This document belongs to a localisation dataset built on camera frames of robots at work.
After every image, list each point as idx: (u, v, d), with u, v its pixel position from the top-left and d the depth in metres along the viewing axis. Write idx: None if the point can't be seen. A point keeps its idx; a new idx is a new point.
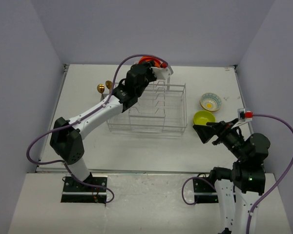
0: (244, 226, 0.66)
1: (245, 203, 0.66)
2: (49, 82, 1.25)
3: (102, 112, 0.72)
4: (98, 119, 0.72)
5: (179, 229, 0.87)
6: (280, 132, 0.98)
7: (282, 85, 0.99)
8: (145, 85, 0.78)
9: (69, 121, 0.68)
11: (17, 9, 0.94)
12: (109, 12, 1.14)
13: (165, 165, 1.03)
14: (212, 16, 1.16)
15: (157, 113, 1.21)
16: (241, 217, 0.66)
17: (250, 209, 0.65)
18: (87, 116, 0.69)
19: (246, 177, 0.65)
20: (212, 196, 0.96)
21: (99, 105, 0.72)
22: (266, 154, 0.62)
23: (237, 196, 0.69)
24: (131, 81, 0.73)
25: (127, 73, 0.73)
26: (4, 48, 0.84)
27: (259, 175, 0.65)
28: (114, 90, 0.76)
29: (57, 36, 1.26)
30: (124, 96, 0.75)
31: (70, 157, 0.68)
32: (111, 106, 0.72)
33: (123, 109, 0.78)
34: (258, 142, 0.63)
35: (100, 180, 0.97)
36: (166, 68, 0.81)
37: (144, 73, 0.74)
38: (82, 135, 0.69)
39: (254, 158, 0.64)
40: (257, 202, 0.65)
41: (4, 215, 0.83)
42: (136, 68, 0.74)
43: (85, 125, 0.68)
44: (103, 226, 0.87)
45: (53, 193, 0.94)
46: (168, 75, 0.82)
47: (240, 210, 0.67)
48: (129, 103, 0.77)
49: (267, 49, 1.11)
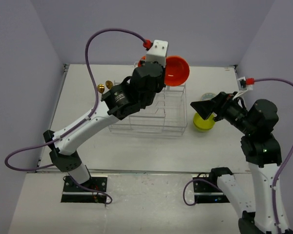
0: (270, 205, 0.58)
1: (266, 177, 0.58)
2: (49, 82, 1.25)
3: (87, 126, 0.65)
4: (82, 133, 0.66)
5: (179, 229, 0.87)
6: (281, 132, 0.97)
7: (282, 85, 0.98)
8: (155, 91, 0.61)
9: (54, 135, 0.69)
11: (17, 9, 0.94)
12: (109, 12, 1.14)
13: (165, 165, 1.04)
14: (213, 15, 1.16)
15: (157, 113, 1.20)
16: (265, 196, 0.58)
17: (273, 184, 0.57)
18: (69, 132, 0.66)
19: (260, 150, 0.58)
20: (211, 196, 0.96)
21: (83, 118, 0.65)
22: (277, 119, 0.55)
23: (254, 173, 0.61)
24: (137, 83, 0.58)
25: (135, 69, 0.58)
26: (5, 48, 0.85)
27: (273, 145, 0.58)
28: (113, 90, 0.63)
29: (57, 37, 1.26)
30: (122, 99, 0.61)
31: (63, 169, 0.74)
32: (97, 118, 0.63)
33: (118, 116, 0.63)
34: (265, 109, 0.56)
35: (100, 180, 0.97)
36: (155, 45, 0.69)
37: (157, 77, 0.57)
38: (66, 151, 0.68)
39: (265, 127, 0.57)
40: (277, 173, 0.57)
41: (4, 215, 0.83)
42: (147, 67, 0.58)
43: (66, 142, 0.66)
44: (103, 226, 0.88)
45: (53, 193, 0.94)
46: (162, 48, 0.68)
47: (260, 187, 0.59)
48: (127, 109, 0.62)
49: (267, 49, 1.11)
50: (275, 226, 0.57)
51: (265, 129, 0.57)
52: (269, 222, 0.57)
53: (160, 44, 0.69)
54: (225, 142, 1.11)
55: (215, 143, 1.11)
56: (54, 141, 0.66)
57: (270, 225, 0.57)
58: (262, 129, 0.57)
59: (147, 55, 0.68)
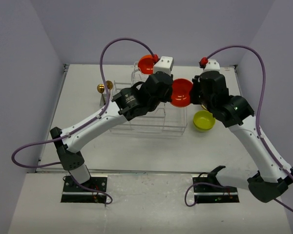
0: (267, 153, 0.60)
1: (251, 131, 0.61)
2: (49, 81, 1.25)
3: (97, 124, 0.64)
4: (93, 133, 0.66)
5: (179, 229, 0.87)
6: (281, 132, 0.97)
7: (282, 84, 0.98)
8: (160, 98, 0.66)
9: (62, 132, 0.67)
11: (16, 9, 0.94)
12: (109, 12, 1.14)
13: (165, 165, 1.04)
14: (212, 15, 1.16)
15: (157, 113, 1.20)
16: (258, 148, 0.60)
17: (259, 134, 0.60)
18: (78, 129, 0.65)
19: (232, 110, 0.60)
20: (211, 196, 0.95)
21: (94, 116, 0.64)
22: (223, 76, 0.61)
23: (238, 134, 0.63)
24: (148, 87, 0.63)
25: (150, 75, 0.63)
26: (4, 48, 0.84)
27: (238, 101, 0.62)
28: (122, 93, 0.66)
29: (57, 37, 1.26)
30: (134, 101, 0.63)
31: (66, 166, 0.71)
32: (107, 117, 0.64)
33: (129, 117, 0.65)
34: (209, 75, 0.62)
35: (100, 180, 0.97)
36: (161, 59, 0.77)
37: (170, 83, 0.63)
38: (73, 149, 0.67)
39: (220, 89, 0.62)
40: (258, 123, 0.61)
41: (4, 215, 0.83)
42: (162, 75, 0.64)
43: (74, 139, 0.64)
44: (103, 226, 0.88)
45: (53, 194, 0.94)
46: (168, 62, 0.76)
47: (251, 143, 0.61)
48: (136, 110, 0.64)
49: (267, 49, 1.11)
50: (281, 170, 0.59)
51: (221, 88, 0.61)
52: (274, 169, 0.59)
53: (166, 58, 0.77)
54: (225, 142, 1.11)
55: (215, 143, 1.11)
56: (63, 138, 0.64)
57: (277, 171, 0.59)
58: (220, 89, 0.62)
59: (155, 68, 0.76)
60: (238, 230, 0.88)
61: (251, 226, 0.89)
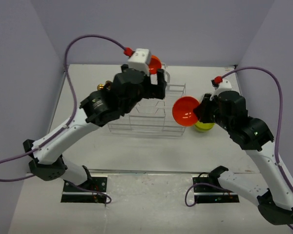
0: (283, 182, 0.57)
1: (268, 157, 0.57)
2: (49, 82, 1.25)
3: (65, 135, 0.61)
4: (63, 143, 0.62)
5: (179, 229, 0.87)
6: (282, 133, 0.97)
7: (282, 85, 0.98)
8: (134, 99, 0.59)
9: (34, 144, 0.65)
11: (16, 9, 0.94)
12: (109, 12, 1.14)
13: (165, 165, 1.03)
14: (212, 15, 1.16)
15: (157, 113, 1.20)
16: (274, 175, 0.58)
17: (277, 163, 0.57)
18: (47, 141, 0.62)
19: (252, 134, 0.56)
20: (212, 196, 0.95)
21: (60, 126, 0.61)
22: (243, 98, 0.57)
23: (254, 157, 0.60)
24: (115, 89, 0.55)
25: (115, 76, 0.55)
26: (4, 48, 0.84)
27: (258, 124, 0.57)
28: (89, 98, 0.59)
29: (57, 37, 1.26)
30: (101, 107, 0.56)
31: (46, 177, 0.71)
32: (74, 126, 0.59)
33: (99, 123, 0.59)
34: (228, 96, 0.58)
35: (100, 180, 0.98)
36: (136, 52, 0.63)
37: (139, 83, 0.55)
38: (46, 161, 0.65)
39: (240, 111, 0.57)
40: (276, 149, 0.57)
41: (4, 215, 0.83)
42: (131, 74, 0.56)
43: (45, 152, 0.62)
44: (103, 226, 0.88)
45: (53, 194, 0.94)
46: (144, 55, 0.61)
47: (267, 169, 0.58)
48: (106, 116, 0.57)
49: (267, 49, 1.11)
50: None
51: (240, 111, 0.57)
52: (289, 198, 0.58)
53: (141, 51, 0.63)
54: (225, 142, 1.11)
55: (215, 143, 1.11)
56: (32, 152, 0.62)
57: (291, 200, 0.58)
58: (240, 112, 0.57)
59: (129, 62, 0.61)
60: (238, 231, 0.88)
61: (252, 226, 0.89)
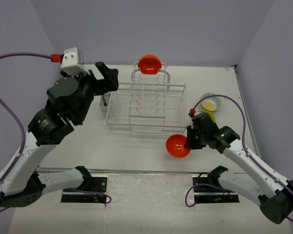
0: (258, 168, 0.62)
1: (239, 150, 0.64)
2: (49, 82, 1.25)
3: (22, 162, 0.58)
4: (22, 170, 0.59)
5: (179, 230, 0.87)
6: (282, 133, 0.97)
7: (282, 85, 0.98)
8: (83, 106, 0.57)
9: None
11: (16, 10, 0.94)
12: (108, 12, 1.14)
13: (165, 165, 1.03)
14: (212, 15, 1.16)
15: (157, 113, 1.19)
16: (249, 165, 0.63)
17: (247, 152, 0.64)
18: (8, 172, 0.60)
19: (220, 138, 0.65)
20: (212, 196, 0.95)
21: (15, 155, 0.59)
22: (208, 114, 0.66)
23: (230, 156, 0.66)
24: (55, 105, 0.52)
25: (48, 91, 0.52)
26: (3, 48, 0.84)
27: (225, 130, 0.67)
28: (34, 119, 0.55)
29: (57, 37, 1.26)
30: (47, 124, 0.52)
31: (23, 202, 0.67)
32: (28, 152, 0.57)
33: (55, 140, 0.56)
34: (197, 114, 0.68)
35: (100, 180, 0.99)
36: (65, 56, 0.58)
37: (73, 93, 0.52)
38: (14, 191, 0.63)
39: (209, 124, 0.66)
40: (243, 143, 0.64)
41: (4, 215, 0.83)
42: (62, 86, 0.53)
43: (8, 184, 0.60)
44: (103, 226, 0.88)
45: (53, 194, 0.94)
46: (70, 58, 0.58)
47: (241, 161, 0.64)
48: (59, 133, 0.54)
49: (267, 50, 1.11)
50: (276, 183, 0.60)
51: (209, 125, 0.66)
52: (269, 183, 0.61)
53: (69, 53, 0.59)
54: None
55: None
56: None
57: (272, 185, 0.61)
58: (209, 126, 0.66)
59: (64, 68, 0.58)
60: (238, 231, 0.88)
61: (252, 226, 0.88)
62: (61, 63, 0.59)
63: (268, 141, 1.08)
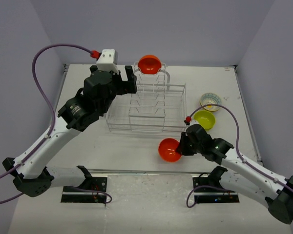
0: (256, 171, 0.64)
1: (235, 160, 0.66)
2: (49, 82, 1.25)
3: (49, 144, 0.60)
4: (47, 153, 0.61)
5: (179, 229, 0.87)
6: (282, 133, 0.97)
7: (282, 85, 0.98)
8: (110, 98, 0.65)
9: (14, 161, 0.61)
11: (16, 10, 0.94)
12: (108, 13, 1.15)
13: (165, 165, 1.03)
14: (212, 16, 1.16)
15: (157, 113, 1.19)
16: (247, 172, 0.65)
17: (242, 159, 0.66)
18: (30, 154, 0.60)
19: (216, 149, 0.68)
20: (212, 196, 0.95)
21: (43, 137, 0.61)
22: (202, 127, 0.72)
23: (229, 166, 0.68)
24: (89, 93, 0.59)
25: (85, 81, 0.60)
26: (4, 48, 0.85)
27: (219, 142, 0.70)
28: (65, 105, 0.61)
29: (57, 37, 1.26)
30: (79, 110, 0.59)
31: (32, 192, 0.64)
32: (57, 134, 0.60)
33: (81, 127, 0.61)
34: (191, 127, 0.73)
35: (100, 180, 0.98)
36: (103, 54, 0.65)
37: (108, 84, 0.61)
38: (32, 175, 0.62)
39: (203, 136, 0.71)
40: (238, 151, 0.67)
41: (3, 215, 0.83)
42: (98, 77, 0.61)
43: (29, 166, 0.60)
44: (103, 226, 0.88)
45: (53, 194, 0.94)
46: (108, 57, 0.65)
47: (240, 169, 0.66)
48: (87, 120, 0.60)
49: (267, 50, 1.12)
50: (276, 184, 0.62)
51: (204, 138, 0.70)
52: (269, 184, 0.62)
53: (108, 52, 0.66)
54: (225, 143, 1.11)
55: None
56: (16, 167, 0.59)
57: (272, 185, 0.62)
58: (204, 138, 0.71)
59: (99, 65, 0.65)
60: (238, 230, 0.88)
61: (252, 226, 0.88)
62: (98, 59, 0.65)
63: (268, 141, 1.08)
